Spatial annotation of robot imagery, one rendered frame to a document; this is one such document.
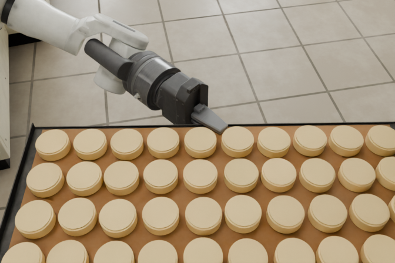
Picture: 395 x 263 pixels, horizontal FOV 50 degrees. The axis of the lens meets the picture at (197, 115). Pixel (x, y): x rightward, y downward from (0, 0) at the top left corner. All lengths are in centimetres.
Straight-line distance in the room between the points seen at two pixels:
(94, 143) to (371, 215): 41
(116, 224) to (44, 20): 39
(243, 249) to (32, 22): 52
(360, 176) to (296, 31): 150
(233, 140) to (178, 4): 162
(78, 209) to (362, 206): 39
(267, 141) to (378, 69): 138
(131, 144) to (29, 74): 133
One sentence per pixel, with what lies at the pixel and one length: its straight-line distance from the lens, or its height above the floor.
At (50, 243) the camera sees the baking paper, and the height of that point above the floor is 71.
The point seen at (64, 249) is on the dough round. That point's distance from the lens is 59.
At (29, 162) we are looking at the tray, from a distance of 70.
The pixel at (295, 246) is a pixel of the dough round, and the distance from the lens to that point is 58.
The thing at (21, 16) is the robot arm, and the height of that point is 81.
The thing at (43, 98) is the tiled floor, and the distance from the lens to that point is 183.
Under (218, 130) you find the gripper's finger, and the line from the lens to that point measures 68.
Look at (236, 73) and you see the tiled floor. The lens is 183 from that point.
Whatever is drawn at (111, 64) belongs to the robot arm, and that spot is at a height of 76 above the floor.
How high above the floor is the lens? 125
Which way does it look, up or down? 49 degrees down
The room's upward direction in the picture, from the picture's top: straight up
